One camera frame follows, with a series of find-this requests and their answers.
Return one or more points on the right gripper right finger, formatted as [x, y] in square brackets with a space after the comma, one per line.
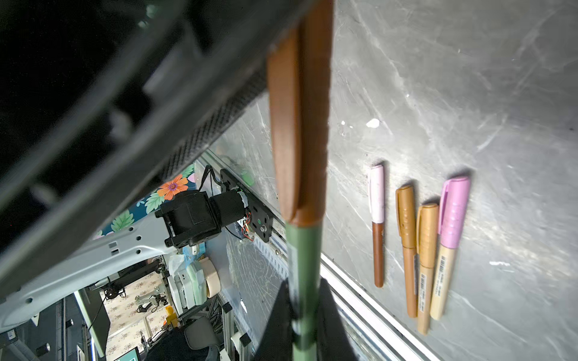
[332, 340]

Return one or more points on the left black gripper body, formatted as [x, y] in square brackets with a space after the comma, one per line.
[95, 98]

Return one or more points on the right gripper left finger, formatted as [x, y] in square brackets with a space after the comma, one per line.
[277, 341]

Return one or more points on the dark green pen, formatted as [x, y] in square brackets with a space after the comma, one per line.
[304, 246]

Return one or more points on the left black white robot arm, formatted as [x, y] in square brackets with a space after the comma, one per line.
[101, 255]

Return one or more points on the brown pen tan cap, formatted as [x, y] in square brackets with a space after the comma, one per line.
[427, 223]

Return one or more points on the tan brown pen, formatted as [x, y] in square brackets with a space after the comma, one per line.
[406, 221]

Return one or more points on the brown pen pink cap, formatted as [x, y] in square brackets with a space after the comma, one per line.
[377, 211]

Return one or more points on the beige pen pink cap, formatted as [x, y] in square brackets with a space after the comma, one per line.
[453, 207]

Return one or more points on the aluminium front rail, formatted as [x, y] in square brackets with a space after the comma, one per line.
[253, 271]

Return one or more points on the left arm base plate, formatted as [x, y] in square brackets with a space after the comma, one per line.
[261, 218]

